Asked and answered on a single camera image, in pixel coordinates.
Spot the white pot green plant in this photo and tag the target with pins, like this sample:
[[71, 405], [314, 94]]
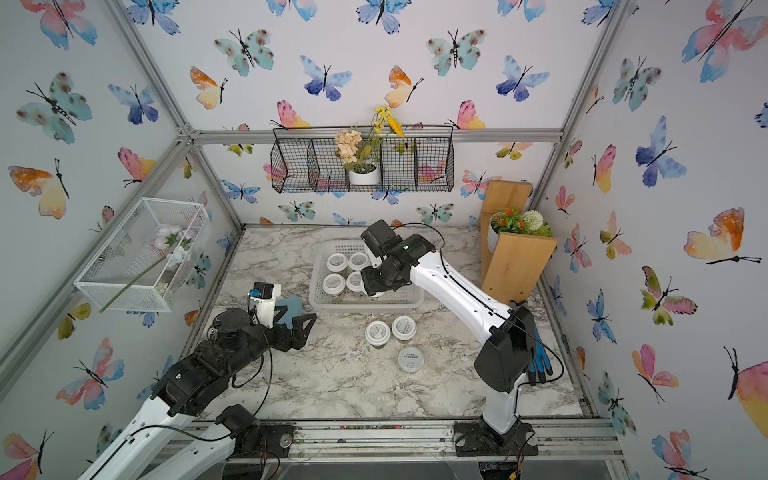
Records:
[[512, 220]]

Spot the white pot beige flowers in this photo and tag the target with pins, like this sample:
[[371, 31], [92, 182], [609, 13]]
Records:
[[361, 152]]

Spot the white wire mesh box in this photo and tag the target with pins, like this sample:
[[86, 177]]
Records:
[[132, 234]]

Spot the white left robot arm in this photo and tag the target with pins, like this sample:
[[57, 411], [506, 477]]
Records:
[[184, 392]]

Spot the black wire wall basket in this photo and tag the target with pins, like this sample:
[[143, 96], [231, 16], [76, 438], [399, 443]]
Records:
[[303, 160]]

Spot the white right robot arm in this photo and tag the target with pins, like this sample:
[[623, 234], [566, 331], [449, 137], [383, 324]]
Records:
[[506, 335]]

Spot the pink artificial flower stem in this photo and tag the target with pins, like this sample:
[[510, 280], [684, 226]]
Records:
[[155, 272]]

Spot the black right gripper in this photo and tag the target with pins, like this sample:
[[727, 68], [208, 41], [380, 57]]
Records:
[[369, 283]]

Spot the blue black work glove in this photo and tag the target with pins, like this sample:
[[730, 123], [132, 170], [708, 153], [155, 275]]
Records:
[[540, 369]]

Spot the wooden corner shelf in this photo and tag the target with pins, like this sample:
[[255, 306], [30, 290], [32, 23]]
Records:
[[512, 270]]

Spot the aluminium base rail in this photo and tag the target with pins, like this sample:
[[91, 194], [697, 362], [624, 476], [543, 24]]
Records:
[[308, 441]]

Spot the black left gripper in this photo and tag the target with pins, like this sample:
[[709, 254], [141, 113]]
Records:
[[298, 337]]

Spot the yogurt cup without cap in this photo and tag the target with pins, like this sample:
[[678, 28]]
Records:
[[411, 359]]

